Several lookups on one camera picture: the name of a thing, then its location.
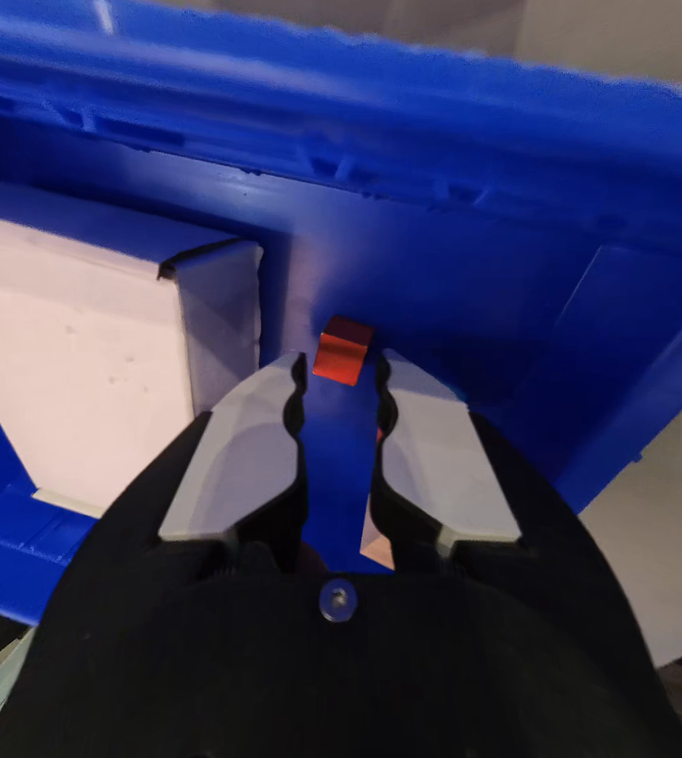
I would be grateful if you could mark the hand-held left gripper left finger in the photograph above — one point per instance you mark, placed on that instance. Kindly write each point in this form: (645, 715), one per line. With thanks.
(234, 462)

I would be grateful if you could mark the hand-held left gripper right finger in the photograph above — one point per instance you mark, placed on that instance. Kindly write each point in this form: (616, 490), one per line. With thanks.
(447, 462)

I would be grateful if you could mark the white carton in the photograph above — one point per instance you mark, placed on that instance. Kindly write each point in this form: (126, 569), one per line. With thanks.
(68, 355)

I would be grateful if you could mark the red cube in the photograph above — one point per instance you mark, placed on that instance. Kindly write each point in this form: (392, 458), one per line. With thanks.
(341, 358)

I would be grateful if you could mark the blue plastic bin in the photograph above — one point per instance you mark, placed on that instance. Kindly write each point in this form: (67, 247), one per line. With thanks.
(435, 266)

